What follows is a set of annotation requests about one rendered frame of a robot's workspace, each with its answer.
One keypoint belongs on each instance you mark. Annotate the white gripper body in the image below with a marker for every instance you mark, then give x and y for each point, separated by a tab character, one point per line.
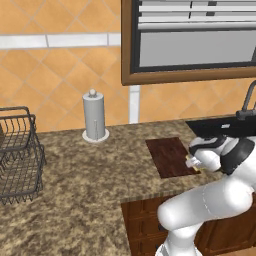
193	162

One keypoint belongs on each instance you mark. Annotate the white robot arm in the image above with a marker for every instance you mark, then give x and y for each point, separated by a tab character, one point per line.
213	200

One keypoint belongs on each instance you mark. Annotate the yellow sponge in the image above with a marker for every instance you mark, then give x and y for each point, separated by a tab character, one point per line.
198	170

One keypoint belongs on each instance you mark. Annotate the dark brown cutting board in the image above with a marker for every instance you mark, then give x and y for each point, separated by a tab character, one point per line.
168	155

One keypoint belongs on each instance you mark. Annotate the black sink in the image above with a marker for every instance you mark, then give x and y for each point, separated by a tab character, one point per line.
213	126

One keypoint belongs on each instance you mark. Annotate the brown wooden drawer front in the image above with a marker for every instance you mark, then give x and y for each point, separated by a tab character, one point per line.
143	226
143	247
143	207

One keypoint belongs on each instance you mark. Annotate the dark grey tap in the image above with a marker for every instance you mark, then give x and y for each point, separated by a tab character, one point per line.
246	113

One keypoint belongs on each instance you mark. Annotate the brown wooden cupboard door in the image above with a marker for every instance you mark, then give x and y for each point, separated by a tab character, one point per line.
230	233

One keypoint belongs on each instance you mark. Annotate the grey paper towel holder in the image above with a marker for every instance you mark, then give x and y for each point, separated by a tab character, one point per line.
94	115

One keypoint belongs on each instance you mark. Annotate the brown framed window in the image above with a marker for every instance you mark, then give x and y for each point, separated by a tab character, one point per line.
128	40

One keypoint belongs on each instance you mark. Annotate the white window blinds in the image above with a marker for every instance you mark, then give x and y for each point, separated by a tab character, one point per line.
200	16

